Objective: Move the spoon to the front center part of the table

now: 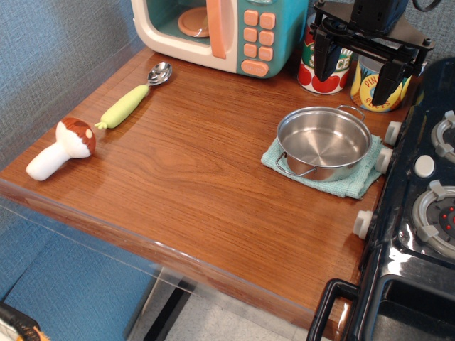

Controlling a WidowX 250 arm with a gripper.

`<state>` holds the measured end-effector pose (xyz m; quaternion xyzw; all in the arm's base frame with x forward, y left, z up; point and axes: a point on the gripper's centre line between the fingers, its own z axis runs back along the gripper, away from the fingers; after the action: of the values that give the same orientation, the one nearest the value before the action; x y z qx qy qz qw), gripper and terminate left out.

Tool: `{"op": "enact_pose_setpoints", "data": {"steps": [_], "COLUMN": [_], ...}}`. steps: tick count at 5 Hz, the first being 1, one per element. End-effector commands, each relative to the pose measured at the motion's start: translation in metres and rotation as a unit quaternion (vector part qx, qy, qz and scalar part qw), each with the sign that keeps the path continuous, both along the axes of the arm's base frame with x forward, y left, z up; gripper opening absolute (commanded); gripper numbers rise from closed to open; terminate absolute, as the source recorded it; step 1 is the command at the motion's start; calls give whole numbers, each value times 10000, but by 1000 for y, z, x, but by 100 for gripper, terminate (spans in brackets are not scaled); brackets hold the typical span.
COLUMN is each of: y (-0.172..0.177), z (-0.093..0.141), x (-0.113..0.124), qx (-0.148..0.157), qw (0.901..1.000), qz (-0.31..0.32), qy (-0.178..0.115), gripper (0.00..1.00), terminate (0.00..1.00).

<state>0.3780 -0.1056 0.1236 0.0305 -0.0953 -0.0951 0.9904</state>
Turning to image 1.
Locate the teal toy microwave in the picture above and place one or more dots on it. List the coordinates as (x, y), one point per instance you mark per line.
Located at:
(252, 38)

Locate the black orange object bottom left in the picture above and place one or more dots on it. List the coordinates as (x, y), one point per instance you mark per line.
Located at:
(17, 326)

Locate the grey stove knob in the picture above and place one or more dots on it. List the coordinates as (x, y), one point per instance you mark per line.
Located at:
(383, 160)
(392, 133)
(362, 223)

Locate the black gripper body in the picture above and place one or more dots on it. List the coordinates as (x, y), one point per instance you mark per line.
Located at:
(377, 30)

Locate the green handled metal spoon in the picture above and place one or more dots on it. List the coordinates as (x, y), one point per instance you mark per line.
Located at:
(121, 109)

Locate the small steel pot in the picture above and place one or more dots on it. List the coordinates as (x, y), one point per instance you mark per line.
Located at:
(322, 143)

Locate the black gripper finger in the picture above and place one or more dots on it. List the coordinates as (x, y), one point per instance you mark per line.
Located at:
(392, 83)
(326, 54)

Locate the grey stove knob lower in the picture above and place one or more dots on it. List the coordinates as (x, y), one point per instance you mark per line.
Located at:
(362, 223)

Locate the plush brown white mushroom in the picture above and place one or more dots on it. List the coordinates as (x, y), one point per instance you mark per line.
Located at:
(74, 139)

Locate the orange plate in microwave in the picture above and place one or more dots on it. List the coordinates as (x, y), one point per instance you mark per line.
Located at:
(194, 22)

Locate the grey stove knob middle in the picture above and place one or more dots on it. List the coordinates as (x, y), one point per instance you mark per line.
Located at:
(383, 160)

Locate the pineapple slices can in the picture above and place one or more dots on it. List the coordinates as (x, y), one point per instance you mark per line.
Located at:
(364, 84)

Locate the black toy stove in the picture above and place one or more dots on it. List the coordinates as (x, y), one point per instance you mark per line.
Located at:
(406, 286)

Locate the grey stove knob upper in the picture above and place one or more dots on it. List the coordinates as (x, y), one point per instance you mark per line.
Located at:
(392, 133)

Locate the teal dish cloth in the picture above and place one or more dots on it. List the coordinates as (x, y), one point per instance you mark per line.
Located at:
(354, 186)

